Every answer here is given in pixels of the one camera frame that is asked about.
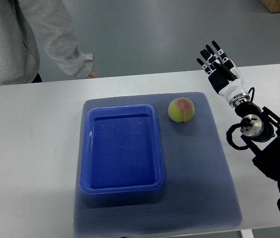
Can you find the green red peach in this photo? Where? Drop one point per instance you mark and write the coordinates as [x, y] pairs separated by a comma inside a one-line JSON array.
[[181, 110]]

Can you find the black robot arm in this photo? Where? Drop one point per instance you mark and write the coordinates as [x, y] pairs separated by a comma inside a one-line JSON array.
[[259, 131]]

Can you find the person in grey sweatshirt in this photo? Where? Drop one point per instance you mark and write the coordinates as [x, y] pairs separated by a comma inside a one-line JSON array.
[[26, 24]]

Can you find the blue plastic tray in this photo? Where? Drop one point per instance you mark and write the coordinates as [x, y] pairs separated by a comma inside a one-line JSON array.
[[121, 150]]

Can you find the lower metal floor plate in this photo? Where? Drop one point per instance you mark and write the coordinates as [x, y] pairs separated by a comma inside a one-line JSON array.
[[90, 67]]

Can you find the upper metal floor plate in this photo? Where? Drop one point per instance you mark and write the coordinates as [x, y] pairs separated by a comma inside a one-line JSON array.
[[88, 56]]

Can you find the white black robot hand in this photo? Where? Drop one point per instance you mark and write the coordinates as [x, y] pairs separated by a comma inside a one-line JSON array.
[[223, 75]]

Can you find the person's hand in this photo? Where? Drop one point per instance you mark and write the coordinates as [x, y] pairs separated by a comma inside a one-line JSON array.
[[93, 75]]

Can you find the blue grey mesh mat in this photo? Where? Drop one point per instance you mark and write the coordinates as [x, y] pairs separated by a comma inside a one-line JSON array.
[[198, 191]]

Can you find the metal floor plate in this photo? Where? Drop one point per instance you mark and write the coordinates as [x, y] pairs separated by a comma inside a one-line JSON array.
[[90, 67], [88, 56]]

